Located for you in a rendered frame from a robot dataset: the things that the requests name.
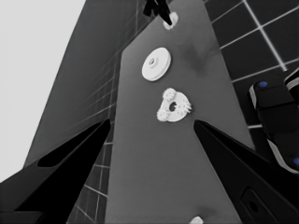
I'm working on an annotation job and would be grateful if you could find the small white toothed gear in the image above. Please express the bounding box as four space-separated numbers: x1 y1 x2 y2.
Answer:
163 12 180 31
177 100 193 116
162 87 178 102
156 108 170 122

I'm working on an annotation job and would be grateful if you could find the large thick white disc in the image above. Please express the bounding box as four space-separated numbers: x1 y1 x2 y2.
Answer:
141 47 172 82

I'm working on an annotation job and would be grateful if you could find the white round carrier with pins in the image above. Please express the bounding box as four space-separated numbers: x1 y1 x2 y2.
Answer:
156 88 193 123

